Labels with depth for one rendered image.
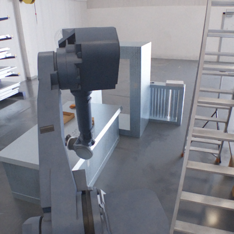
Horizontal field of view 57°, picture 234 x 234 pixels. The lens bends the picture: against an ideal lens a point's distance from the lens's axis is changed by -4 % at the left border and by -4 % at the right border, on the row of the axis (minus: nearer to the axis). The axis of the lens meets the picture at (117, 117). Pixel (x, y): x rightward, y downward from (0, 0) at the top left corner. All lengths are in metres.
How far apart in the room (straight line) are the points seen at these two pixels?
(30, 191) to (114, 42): 2.08
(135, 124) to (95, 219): 3.03
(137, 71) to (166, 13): 7.89
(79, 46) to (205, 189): 2.40
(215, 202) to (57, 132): 1.16
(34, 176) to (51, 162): 1.54
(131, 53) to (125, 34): 8.26
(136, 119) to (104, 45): 2.70
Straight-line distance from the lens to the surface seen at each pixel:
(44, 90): 1.21
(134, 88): 3.63
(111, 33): 1.29
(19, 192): 2.98
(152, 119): 4.53
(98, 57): 1.24
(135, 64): 3.53
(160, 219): 1.04
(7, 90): 6.55
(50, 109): 1.17
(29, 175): 2.64
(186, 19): 11.13
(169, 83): 4.20
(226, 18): 11.13
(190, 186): 3.06
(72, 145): 2.22
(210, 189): 3.09
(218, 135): 1.61
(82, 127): 1.90
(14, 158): 2.60
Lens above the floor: 2.01
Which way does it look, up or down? 25 degrees down
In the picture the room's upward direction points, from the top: 2 degrees counter-clockwise
